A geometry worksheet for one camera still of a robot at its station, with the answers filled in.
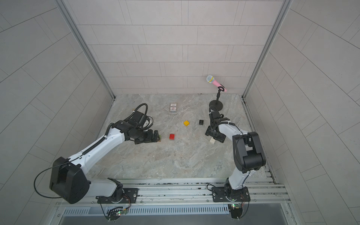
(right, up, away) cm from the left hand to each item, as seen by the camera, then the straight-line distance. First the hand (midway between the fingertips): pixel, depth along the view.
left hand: (157, 138), depth 81 cm
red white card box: (+7, +18, +27) cm, 33 cm away
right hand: (+35, -1, +13) cm, 37 cm away
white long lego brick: (+34, -3, +8) cm, 35 cm away
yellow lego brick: (+17, +7, +18) cm, 26 cm away
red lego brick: (+8, -1, +10) cm, 12 cm away
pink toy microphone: (+33, +37, +10) cm, 51 cm away
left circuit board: (-18, -34, -12) cm, 41 cm away
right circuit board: (+42, -33, -13) cm, 55 cm away
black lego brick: (+28, +7, +18) cm, 34 cm away
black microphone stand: (+42, +21, +29) cm, 56 cm away
